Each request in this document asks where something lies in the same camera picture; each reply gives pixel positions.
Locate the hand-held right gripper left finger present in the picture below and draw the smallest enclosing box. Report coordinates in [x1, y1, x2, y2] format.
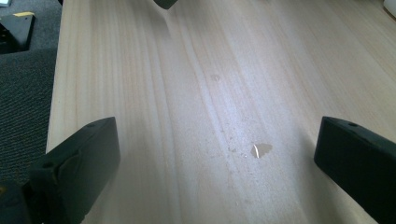
[29, 117, 121, 224]

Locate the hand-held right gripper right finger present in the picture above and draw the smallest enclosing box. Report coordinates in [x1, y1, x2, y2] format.
[313, 116, 396, 224]

